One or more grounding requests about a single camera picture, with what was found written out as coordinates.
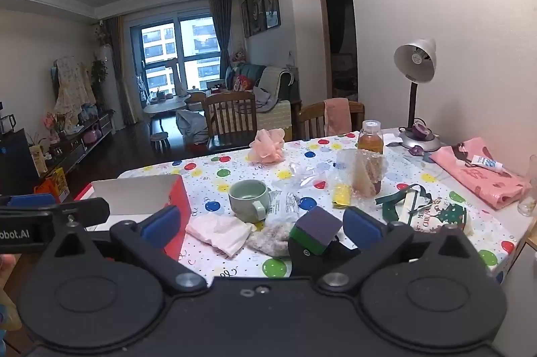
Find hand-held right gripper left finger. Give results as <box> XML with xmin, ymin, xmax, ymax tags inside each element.
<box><xmin>38</xmin><ymin>205</ymin><xmax>207</xmax><ymax>296</ymax></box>

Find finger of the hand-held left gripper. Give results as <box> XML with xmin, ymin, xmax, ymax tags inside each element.
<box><xmin>0</xmin><ymin>193</ymin><xmax>110</xmax><ymax>225</ymax></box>

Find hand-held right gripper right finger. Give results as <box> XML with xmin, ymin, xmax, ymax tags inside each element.
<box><xmin>318</xmin><ymin>207</ymin><xmax>489</xmax><ymax>296</ymax></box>

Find purple and green sponge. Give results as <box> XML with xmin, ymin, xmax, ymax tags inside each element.
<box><xmin>289</xmin><ymin>207</ymin><xmax>344</xmax><ymax>257</ymax></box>

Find orange box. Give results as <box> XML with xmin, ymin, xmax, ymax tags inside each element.
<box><xmin>36</xmin><ymin>167</ymin><xmax>70</xmax><ymax>203</ymax></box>

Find yellow cloth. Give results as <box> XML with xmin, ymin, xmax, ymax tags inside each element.
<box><xmin>333</xmin><ymin>184</ymin><xmax>352</xmax><ymax>208</ymax></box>

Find red tissue box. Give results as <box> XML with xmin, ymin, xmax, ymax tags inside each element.
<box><xmin>73</xmin><ymin>174</ymin><xmax>191</xmax><ymax>261</ymax></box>

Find black appliance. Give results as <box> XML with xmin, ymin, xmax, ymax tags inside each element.
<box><xmin>0</xmin><ymin>114</ymin><xmax>39</xmax><ymax>195</ymax></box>

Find bubble wrap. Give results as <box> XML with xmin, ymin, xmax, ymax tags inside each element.
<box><xmin>336</xmin><ymin>148</ymin><xmax>389</xmax><ymax>199</ymax></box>

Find pale pink cloth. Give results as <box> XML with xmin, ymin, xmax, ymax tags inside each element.
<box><xmin>185</xmin><ymin>212</ymin><xmax>256</xmax><ymax>258</ymax></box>

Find clear plastic bag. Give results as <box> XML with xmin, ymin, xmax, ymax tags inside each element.
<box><xmin>273</xmin><ymin>162</ymin><xmax>336</xmax><ymax>191</ymax></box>

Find low media cabinet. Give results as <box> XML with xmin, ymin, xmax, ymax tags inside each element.
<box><xmin>29</xmin><ymin>111</ymin><xmax>116</xmax><ymax>175</ymax></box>

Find green and white tote bag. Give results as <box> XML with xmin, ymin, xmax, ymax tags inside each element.
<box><xmin>375</xmin><ymin>184</ymin><xmax>476</xmax><ymax>237</ymax></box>

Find bottle with orange liquid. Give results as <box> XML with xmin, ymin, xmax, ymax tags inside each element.
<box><xmin>357</xmin><ymin>120</ymin><xmax>384</xmax><ymax>194</ymax></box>

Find mint green cup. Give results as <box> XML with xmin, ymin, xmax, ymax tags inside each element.
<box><xmin>229</xmin><ymin>180</ymin><xmax>271</xmax><ymax>223</ymax></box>

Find speckled grey pouch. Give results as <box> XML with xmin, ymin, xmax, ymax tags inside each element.
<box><xmin>245</xmin><ymin>223</ymin><xmax>294</xmax><ymax>258</ymax></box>

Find balloon print tablecloth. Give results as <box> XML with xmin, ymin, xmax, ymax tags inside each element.
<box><xmin>117</xmin><ymin>126</ymin><xmax>537</xmax><ymax>286</ymax></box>

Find grey cloth heap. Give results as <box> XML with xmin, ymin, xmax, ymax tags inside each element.
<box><xmin>176</xmin><ymin>109</ymin><xmax>209</xmax><ymax>145</ymax></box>

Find pink towel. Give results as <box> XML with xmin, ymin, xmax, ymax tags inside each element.
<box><xmin>324</xmin><ymin>98</ymin><xmax>352</xmax><ymax>136</ymax></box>

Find purple hair clip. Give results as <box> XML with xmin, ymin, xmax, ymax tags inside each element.
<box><xmin>409</xmin><ymin>120</ymin><xmax>437</xmax><ymax>142</ymax></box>

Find wooden chair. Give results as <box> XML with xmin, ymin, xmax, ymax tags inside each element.
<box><xmin>202</xmin><ymin>92</ymin><xmax>258</xmax><ymax>150</ymax></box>
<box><xmin>297</xmin><ymin>99</ymin><xmax>365</xmax><ymax>140</ymax></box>

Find hanging floral garment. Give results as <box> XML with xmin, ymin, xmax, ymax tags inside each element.
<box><xmin>52</xmin><ymin>56</ymin><xmax>97</xmax><ymax>123</ymax></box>

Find pink bath pouf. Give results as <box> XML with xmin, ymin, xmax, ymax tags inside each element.
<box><xmin>249</xmin><ymin>128</ymin><xmax>285</xmax><ymax>164</ymax></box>

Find pink plastic bag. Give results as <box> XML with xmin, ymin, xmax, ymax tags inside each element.
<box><xmin>430</xmin><ymin>137</ymin><xmax>532</xmax><ymax>210</ymax></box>

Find white tube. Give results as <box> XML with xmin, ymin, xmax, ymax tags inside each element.
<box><xmin>455</xmin><ymin>155</ymin><xmax>511</xmax><ymax>174</ymax></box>

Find green house plant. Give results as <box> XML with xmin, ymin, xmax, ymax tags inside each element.
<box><xmin>90</xmin><ymin>59</ymin><xmax>110</xmax><ymax>106</ymax></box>

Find grey curtain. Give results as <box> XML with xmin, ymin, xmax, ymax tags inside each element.
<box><xmin>103</xmin><ymin>16</ymin><xmax>136</xmax><ymax>127</ymax></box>
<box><xmin>210</xmin><ymin>0</ymin><xmax>233</xmax><ymax>68</ymax></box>

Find green sofa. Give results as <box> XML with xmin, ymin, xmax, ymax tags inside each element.
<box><xmin>224</xmin><ymin>63</ymin><xmax>301</xmax><ymax>131</ymax></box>

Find white desk lamp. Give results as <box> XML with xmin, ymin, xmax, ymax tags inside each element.
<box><xmin>393</xmin><ymin>38</ymin><xmax>442</xmax><ymax>151</ymax></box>

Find large window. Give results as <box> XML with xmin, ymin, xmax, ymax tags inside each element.
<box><xmin>140</xmin><ymin>17</ymin><xmax>223</xmax><ymax>98</ymax></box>

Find dark framed wall pictures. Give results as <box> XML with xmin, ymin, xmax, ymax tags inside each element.
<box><xmin>241</xmin><ymin>0</ymin><xmax>281</xmax><ymax>38</ymax></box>

